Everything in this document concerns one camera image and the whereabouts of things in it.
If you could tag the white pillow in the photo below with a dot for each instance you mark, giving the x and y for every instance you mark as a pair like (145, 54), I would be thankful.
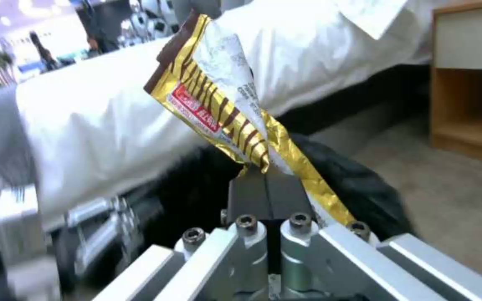
(383, 15)

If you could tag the person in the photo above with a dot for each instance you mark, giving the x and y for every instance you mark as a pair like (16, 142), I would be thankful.
(45, 51)

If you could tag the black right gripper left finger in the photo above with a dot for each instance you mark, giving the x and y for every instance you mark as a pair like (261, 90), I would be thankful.
(207, 260)

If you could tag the finger of the silver barred left gripper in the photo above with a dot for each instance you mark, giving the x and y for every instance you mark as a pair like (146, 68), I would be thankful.
(98, 219)

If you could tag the gold brown snack wrapper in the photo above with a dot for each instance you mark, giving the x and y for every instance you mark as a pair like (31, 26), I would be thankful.
(207, 94)

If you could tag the wooden nightstand with white drawer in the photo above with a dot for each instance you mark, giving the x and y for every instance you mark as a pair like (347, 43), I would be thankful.
(471, 94)

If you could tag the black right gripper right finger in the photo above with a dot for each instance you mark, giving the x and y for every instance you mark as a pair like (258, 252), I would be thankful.
(350, 266)

